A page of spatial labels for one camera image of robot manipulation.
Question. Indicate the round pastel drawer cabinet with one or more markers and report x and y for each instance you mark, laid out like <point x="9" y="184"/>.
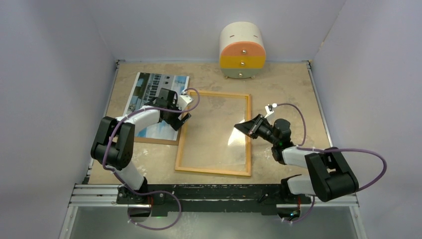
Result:
<point x="241" y="50"/>

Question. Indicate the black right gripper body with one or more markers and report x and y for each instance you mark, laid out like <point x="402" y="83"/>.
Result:
<point x="264" y="131"/>

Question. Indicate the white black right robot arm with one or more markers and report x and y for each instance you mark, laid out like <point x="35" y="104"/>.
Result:
<point x="329" y="175"/>

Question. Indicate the yellow wooden picture frame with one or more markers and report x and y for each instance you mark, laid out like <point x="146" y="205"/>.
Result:
<point x="247" y="155"/>

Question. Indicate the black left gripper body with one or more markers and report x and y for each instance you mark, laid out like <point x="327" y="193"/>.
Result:
<point x="172" y="118"/>

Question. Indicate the clear plastic sheet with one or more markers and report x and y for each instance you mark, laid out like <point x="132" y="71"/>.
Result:
<point x="214" y="138"/>

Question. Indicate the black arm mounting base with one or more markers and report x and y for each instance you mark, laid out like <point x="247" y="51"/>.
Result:
<point x="266" y="199"/>

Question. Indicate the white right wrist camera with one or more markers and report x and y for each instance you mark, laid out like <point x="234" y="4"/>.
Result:
<point x="270" y="110"/>

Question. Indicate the building and sky photo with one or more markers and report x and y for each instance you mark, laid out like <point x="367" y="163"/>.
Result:
<point x="145" y="87"/>

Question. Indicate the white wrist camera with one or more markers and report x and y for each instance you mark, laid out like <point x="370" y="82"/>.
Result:
<point x="270" y="110"/>
<point x="184" y="101"/>

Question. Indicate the brown backing board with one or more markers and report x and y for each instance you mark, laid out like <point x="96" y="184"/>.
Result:
<point x="147" y="116"/>

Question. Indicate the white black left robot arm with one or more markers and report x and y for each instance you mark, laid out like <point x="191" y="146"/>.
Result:
<point x="114" y="141"/>

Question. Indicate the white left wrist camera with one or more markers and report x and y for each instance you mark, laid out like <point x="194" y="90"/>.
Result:
<point x="184" y="101"/>

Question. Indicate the aluminium rail frame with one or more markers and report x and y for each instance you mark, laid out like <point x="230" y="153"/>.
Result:
<point x="93" y="212"/>

